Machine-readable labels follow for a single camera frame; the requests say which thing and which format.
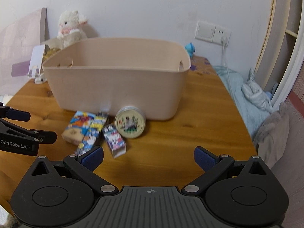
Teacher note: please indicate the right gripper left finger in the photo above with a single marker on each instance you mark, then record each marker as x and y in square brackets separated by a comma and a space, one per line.
[82, 168]

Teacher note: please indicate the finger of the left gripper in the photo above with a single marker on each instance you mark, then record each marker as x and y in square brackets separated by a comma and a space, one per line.
[44, 137]
[13, 114]

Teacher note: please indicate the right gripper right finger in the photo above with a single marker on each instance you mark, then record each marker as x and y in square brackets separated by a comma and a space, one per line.
[215, 168]

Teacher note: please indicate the cartoon bear tissue pack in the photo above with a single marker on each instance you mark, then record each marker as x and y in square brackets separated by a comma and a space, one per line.
[78, 127]

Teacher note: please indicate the small hello kitty box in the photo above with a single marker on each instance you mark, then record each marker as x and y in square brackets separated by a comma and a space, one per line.
[114, 140]

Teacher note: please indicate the long cartoon snoopy box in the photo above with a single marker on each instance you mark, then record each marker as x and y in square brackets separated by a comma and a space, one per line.
[92, 134]

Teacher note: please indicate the grey plush blanket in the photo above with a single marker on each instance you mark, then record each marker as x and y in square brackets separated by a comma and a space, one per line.
[271, 139]

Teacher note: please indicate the light blue blanket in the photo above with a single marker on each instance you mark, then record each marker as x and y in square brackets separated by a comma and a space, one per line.
[252, 115]

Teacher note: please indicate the white phone stand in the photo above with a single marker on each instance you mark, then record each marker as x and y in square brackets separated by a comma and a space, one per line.
[35, 66]

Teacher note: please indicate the round green tin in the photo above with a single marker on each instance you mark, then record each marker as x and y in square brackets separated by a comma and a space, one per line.
[130, 122]

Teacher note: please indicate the pink headboard panel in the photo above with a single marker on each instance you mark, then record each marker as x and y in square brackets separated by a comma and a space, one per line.
[17, 43]

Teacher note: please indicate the gold tissue box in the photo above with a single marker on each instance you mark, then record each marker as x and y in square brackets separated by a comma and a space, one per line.
[51, 47]

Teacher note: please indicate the beige plastic storage bin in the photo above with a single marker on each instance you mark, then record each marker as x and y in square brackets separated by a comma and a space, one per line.
[107, 74]

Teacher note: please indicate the silver grey jacket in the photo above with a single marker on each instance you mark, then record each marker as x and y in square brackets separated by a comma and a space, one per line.
[255, 94]

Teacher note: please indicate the purple patterned cloth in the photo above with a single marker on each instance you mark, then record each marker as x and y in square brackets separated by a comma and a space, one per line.
[201, 66]

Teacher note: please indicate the white plush lamb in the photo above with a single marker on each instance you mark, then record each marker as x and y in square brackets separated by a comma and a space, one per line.
[70, 28]

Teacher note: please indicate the blue elephant figurine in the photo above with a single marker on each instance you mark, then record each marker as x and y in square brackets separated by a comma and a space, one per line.
[190, 48]

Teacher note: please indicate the white wooden shelf frame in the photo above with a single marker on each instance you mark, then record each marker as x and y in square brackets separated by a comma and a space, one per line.
[282, 53]

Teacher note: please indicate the white wall switch socket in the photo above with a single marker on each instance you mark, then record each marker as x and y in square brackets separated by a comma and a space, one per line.
[212, 33]

